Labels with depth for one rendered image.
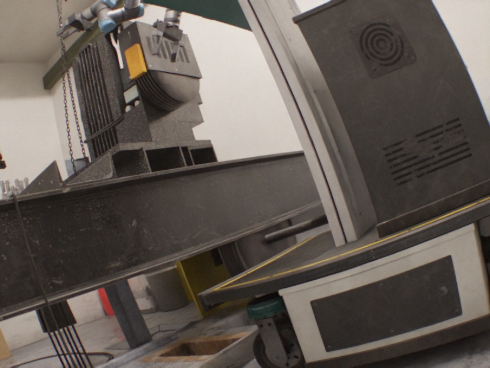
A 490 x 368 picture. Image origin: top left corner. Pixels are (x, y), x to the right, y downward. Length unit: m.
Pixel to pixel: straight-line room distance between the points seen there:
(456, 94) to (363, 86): 0.22
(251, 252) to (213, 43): 1.58
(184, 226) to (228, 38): 2.03
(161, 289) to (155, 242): 2.04
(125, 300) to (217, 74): 1.71
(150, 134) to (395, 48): 1.33
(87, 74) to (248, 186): 1.13
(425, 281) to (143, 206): 0.81
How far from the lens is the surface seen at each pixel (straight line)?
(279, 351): 1.12
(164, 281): 3.29
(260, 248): 2.43
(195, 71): 2.27
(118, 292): 2.35
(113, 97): 2.16
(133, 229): 1.23
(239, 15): 1.53
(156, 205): 1.32
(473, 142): 0.89
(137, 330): 2.38
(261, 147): 3.01
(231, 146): 3.13
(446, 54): 0.90
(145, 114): 2.01
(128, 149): 1.82
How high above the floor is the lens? 0.45
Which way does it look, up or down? 4 degrees up
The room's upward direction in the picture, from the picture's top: 20 degrees counter-clockwise
